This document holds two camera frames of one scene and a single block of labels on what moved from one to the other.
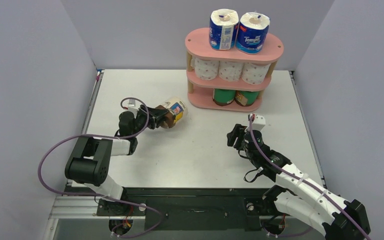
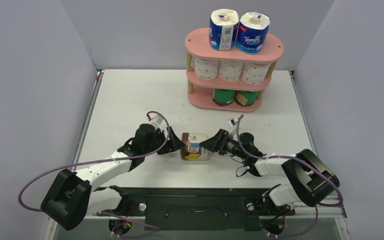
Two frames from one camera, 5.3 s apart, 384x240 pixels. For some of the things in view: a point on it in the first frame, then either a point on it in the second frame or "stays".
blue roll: [252, 32] stays
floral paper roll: [254, 74] stays
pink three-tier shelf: [229, 80] stays
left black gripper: [154, 115] -> [173, 144]
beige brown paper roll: [177, 110] -> [193, 151]
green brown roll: [246, 98] stays
